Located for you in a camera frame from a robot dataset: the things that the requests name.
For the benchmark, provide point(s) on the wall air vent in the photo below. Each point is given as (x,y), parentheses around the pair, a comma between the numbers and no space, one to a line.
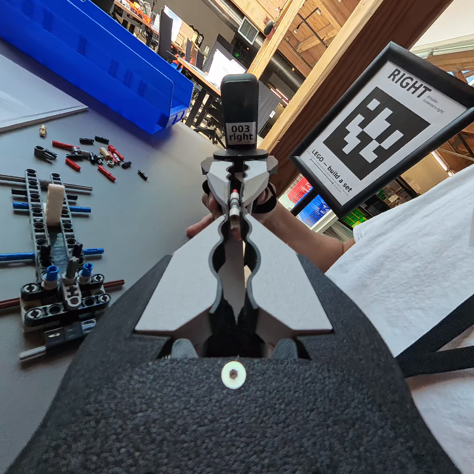
(248,30)

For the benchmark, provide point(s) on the blue storage crate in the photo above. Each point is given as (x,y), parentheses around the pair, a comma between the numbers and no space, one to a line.
(314,211)

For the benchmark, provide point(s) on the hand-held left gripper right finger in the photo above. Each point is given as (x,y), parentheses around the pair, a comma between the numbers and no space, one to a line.
(289,292)

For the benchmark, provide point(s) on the blue plastic bin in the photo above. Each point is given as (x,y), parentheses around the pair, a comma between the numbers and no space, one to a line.
(111,59)

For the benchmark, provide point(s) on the black framed tag sign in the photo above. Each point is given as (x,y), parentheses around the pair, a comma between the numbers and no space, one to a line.
(381,129)

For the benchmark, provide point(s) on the background wooden desk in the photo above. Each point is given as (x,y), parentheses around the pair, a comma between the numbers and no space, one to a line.
(200,76)

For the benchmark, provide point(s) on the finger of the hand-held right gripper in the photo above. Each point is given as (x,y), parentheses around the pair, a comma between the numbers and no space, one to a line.
(255,183)
(218,183)

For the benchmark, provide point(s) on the wooden ceiling beam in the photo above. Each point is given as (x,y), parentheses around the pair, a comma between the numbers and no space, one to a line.
(281,29)

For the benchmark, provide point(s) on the green storage bins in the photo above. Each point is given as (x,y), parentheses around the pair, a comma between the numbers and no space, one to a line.
(353,218)

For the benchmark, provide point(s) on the person's right hand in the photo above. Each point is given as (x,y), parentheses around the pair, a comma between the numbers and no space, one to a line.
(202,226)

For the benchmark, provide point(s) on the pile of small lego pins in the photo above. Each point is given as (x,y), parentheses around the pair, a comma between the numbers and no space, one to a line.
(92,155)

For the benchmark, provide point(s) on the wooden pillar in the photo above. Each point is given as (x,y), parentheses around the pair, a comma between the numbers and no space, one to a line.
(355,48)

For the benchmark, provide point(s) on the red storage crate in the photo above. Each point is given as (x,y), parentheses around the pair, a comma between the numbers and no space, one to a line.
(300,190)

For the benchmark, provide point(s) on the red and white lego pin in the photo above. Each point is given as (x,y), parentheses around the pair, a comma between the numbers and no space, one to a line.
(234,207)

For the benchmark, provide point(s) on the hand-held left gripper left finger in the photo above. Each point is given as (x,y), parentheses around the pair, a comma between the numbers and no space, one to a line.
(177,292)

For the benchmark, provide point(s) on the lego chassis assembly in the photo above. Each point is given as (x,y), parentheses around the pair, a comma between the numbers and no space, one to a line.
(55,259)

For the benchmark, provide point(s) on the person's right forearm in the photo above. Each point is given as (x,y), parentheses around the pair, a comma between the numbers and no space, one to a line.
(314,240)

